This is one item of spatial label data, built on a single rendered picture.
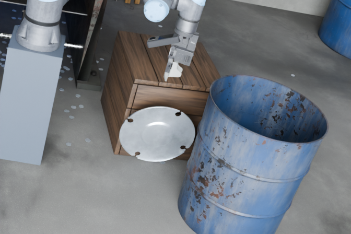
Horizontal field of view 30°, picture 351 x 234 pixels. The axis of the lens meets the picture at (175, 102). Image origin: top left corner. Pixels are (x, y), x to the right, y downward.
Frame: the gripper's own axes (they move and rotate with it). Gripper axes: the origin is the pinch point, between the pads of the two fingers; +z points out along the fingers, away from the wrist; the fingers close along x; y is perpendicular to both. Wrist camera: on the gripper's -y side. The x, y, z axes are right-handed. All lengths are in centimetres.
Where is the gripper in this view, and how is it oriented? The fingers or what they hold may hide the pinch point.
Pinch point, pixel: (164, 77)
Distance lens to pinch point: 236.1
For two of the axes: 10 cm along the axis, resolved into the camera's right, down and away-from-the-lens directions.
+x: 1.1, -4.7, 8.8
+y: 9.6, 2.9, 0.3
